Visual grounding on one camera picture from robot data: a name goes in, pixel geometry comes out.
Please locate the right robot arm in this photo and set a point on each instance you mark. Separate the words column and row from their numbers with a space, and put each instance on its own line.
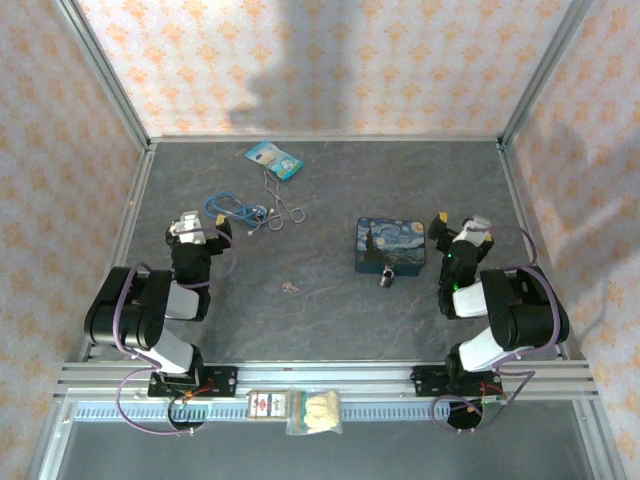
column 525, row 310

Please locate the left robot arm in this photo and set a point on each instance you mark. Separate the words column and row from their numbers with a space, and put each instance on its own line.
column 125, row 310

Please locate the starry night painted box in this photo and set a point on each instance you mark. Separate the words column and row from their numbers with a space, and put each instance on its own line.
column 390, row 242

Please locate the blue snack packet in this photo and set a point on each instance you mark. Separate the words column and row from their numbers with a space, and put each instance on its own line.
column 274, row 161

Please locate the red and white card box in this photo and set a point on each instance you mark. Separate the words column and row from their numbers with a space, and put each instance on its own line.
column 269, row 405

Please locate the clear bag of crackers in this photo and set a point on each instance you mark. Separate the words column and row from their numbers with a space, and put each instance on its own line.
column 316, row 411

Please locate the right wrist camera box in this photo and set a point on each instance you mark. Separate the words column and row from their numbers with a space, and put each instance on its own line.
column 476, row 226

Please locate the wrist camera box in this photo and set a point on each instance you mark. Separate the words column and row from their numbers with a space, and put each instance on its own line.
column 187, row 227
column 476, row 226

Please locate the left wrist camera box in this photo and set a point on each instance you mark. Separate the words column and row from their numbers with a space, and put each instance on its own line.
column 187, row 227

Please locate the aluminium side rail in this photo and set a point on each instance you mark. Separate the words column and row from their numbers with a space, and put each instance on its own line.
column 530, row 235
column 131, row 220

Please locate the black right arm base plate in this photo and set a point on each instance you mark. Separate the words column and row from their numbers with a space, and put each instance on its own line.
column 427, row 381

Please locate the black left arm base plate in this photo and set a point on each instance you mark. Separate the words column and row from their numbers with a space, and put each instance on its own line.
column 222, row 382

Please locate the aluminium back rail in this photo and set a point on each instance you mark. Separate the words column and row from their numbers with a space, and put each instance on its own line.
column 325, row 140

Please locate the aluminium front frame rail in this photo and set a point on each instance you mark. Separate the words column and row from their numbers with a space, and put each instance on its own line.
column 325, row 375

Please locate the aluminium corner post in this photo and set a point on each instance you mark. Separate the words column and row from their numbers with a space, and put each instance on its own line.
column 107, row 80
column 542, row 75

